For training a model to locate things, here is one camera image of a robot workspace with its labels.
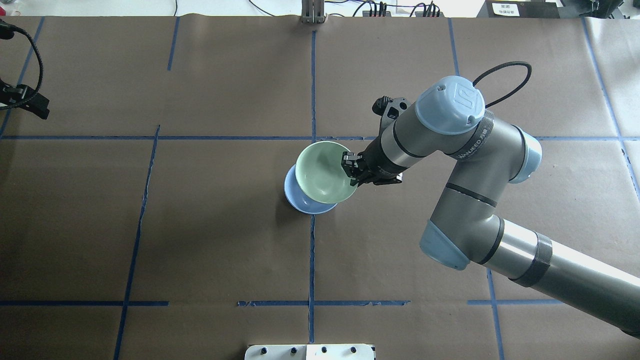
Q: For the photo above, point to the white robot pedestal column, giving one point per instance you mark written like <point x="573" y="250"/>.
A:
<point x="312" y="351"/>

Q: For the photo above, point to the green bowl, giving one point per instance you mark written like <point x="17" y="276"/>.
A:
<point x="320" y="175"/>

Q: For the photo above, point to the blue bowl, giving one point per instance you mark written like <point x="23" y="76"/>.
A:
<point x="299" y="200"/>

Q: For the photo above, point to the black power adapter box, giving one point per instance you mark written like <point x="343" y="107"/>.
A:
<point x="522" y="9"/>

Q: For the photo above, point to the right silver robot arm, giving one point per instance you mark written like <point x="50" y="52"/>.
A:
<point x="451" y="117"/>

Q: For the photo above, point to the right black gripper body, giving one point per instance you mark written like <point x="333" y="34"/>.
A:
<point x="370" y="159"/>

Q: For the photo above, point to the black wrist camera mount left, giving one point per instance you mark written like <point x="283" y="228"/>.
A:
<point x="24" y="97"/>

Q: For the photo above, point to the aluminium frame post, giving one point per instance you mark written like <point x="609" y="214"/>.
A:
<point x="313" y="11"/>

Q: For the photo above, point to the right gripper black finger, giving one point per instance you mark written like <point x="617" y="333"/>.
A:
<point x="351" y="164"/>

